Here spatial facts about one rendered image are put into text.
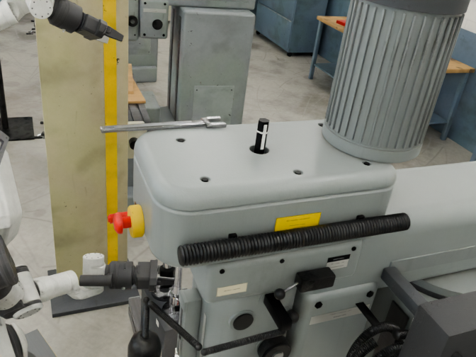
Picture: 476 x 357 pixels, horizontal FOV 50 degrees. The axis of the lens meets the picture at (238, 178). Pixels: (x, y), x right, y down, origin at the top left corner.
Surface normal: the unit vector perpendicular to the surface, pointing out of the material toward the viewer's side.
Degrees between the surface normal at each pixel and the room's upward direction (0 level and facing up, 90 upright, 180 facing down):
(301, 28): 90
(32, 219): 0
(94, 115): 90
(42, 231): 0
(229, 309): 90
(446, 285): 0
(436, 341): 90
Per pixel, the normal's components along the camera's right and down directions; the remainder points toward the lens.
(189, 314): 0.37, 0.51
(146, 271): 0.11, -0.86
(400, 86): -0.07, 0.50
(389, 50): -0.44, 0.41
